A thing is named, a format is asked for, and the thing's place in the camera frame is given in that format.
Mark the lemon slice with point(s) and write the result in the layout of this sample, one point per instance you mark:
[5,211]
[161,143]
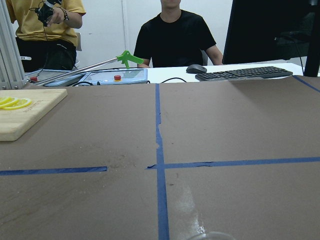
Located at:
[9,102]
[4,100]
[22,103]

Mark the black monitor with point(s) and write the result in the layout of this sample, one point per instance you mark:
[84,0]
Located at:
[270,30]

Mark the person in black shirt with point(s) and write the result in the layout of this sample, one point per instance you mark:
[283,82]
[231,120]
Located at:
[175,38]

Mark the teach pendant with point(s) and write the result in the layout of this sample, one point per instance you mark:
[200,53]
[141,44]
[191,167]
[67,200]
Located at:
[42,74]
[114,77]

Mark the aluminium frame post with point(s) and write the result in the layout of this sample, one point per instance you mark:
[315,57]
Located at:
[12,75]

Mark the left teach pendant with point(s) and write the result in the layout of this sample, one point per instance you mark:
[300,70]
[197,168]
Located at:
[42,74]

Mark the right teach pendant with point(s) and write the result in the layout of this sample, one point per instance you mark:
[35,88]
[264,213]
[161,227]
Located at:
[114,77]

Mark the black keyboard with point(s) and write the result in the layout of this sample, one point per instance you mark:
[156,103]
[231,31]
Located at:
[265,72]

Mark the black computer mouse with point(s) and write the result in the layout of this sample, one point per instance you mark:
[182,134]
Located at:
[196,69]

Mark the person in yellow shirt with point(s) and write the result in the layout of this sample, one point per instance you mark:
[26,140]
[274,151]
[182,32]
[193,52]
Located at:
[49,44]

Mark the wooden cutting board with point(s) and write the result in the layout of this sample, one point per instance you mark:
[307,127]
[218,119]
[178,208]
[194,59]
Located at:
[14,123]

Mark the clear glass measuring cup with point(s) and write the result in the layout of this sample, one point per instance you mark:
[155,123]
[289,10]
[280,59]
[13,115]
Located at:
[214,235]

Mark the green handled reacher grabber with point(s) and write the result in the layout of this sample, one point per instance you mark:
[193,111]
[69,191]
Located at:
[124,58]

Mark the brown table mat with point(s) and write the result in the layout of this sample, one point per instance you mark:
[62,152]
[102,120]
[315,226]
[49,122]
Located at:
[167,162]

